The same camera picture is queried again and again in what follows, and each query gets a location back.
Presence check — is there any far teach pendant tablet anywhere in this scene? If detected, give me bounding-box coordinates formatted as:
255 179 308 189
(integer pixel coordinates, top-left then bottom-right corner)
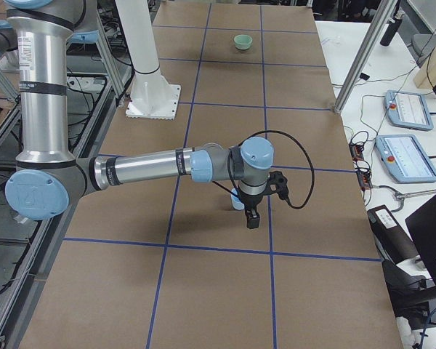
384 90 434 131

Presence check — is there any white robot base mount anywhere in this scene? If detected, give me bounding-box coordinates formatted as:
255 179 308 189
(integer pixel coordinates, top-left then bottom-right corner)
116 0 181 120

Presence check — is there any orange black adapter box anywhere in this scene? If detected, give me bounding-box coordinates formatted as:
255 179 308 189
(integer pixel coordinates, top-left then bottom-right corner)
349 142 372 192

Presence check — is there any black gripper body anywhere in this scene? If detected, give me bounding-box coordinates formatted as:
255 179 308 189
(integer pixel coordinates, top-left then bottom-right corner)
238 190 263 212

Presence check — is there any teach pendant tablet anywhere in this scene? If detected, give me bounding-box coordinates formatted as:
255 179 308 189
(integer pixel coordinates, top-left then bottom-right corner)
376 135 436 184
384 90 434 131

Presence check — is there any near teach pendant tablet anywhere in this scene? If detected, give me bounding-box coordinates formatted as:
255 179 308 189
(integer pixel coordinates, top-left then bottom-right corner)
376 135 436 184

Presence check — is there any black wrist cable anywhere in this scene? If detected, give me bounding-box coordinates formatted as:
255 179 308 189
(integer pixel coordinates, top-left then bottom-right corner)
212 130 315 210

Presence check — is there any mint green bowl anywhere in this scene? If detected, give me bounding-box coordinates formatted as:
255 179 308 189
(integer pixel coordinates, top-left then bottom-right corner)
233 34 253 51

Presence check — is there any aluminium frame rack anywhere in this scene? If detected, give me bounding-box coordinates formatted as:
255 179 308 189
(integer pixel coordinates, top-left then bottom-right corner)
0 1 132 348

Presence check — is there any aluminium frame upright right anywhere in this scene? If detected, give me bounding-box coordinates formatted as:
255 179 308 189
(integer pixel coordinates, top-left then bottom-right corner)
333 0 397 114

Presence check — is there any black water bottle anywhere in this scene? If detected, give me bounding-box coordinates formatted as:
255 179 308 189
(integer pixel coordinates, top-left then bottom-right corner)
379 10 405 47

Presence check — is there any light blue plastic cup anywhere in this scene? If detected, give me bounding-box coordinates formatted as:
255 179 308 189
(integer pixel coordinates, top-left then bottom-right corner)
230 188 245 211

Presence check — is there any black monitor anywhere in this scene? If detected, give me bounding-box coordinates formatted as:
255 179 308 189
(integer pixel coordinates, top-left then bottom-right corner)
405 194 436 283

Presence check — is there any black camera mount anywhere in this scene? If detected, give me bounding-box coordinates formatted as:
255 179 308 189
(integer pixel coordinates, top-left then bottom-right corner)
262 171 290 203

